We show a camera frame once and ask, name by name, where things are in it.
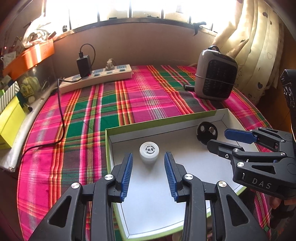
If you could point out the person's right hand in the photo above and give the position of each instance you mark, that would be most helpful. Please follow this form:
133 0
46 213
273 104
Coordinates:
275 202

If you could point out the yellow box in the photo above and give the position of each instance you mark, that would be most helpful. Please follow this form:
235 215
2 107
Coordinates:
9 125

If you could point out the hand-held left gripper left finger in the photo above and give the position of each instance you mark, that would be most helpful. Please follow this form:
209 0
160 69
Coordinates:
127 176

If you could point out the black charger adapter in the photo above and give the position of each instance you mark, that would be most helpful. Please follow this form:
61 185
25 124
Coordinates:
83 66

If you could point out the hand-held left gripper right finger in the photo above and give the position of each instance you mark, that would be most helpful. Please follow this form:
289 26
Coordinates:
170 176

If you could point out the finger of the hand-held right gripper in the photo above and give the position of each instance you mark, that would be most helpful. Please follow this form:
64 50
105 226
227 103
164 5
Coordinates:
217 147
238 135

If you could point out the black window clip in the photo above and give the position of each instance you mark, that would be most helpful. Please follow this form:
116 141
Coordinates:
199 23

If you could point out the black round disc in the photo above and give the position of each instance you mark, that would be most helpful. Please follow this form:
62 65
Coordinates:
200 136

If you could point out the orange box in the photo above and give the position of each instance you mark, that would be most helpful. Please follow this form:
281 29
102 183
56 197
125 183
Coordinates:
30 58

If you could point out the small dark tube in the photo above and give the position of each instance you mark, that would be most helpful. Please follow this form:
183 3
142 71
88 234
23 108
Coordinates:
28 107

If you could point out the green-edged white cardboard box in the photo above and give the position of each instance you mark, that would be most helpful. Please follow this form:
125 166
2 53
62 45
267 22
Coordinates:
150 197

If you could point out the pink green plaid tablecloth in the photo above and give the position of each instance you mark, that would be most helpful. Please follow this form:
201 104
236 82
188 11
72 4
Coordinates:
138 97

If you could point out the beige plug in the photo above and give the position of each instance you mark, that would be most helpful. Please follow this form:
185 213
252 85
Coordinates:
109 66

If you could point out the metal window frame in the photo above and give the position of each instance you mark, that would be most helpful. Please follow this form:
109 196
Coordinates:
148 16

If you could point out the small white jar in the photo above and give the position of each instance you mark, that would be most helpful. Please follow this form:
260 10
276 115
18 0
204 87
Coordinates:
149 153

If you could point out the small grey heater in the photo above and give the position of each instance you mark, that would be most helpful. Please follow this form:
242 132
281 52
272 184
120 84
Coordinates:
208 76

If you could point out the black heater plug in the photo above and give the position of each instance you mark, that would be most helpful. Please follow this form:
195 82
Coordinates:
189 87

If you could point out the striped box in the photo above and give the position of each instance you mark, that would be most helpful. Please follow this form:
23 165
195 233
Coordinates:
8 97

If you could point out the white crumpled bag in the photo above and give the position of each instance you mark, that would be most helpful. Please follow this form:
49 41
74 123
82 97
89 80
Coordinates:
37 33

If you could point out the beige power strip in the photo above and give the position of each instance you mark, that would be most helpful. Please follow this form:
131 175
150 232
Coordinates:
104 78

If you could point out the cream heart-print curtain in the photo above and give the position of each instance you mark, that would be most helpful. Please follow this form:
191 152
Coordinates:
254 46

